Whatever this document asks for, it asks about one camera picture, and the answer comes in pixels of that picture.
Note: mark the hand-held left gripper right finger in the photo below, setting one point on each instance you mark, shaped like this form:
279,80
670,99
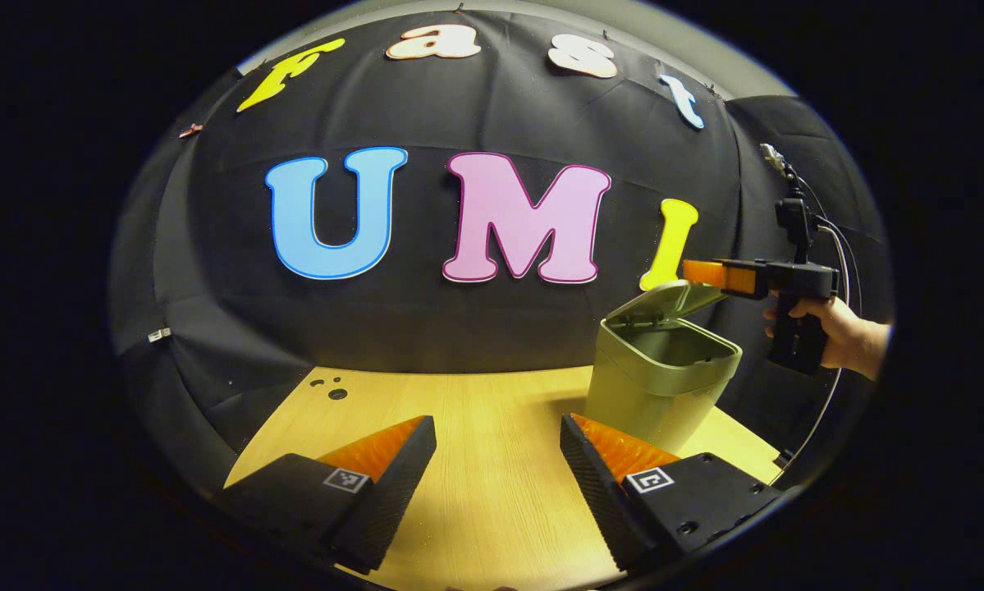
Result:
598,492

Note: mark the black backdrop cloth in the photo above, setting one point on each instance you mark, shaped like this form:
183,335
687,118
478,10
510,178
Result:
475,328

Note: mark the pale green desktop garbage bin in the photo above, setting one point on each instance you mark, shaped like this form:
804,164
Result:
656,386

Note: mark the copper cloth clip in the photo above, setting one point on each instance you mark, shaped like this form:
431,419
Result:
189,130

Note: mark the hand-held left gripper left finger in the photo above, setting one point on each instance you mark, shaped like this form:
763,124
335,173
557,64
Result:
401,484

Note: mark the wooden desktop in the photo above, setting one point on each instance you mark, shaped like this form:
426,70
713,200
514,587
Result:
492,492

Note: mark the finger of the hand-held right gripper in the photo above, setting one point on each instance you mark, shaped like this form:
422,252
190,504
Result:
734,277

